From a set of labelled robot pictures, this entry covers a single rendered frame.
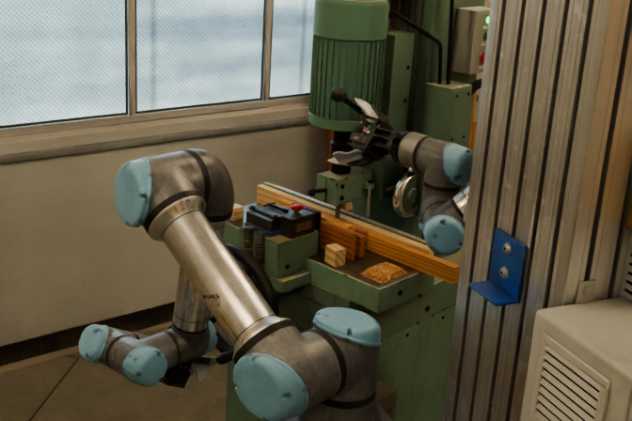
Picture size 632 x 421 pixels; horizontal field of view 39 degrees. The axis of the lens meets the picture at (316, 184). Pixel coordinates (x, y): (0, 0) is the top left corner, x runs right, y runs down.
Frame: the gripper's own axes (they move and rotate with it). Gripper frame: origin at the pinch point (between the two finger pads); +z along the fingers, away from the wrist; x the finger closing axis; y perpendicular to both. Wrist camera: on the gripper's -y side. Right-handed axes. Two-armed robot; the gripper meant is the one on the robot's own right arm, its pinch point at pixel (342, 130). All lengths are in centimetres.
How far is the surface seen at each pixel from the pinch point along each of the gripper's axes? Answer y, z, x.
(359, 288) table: -14.8, -10.9, 31.2
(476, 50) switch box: -30.1, -4.4, -34.3
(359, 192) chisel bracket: -26.0, 8.7, 9.5
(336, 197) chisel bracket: -18.3, 8.7, 13.5
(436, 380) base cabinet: -65, -10, 47
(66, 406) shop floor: -54, 111, 112
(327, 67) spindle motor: 0.4, 11.5, -13.2
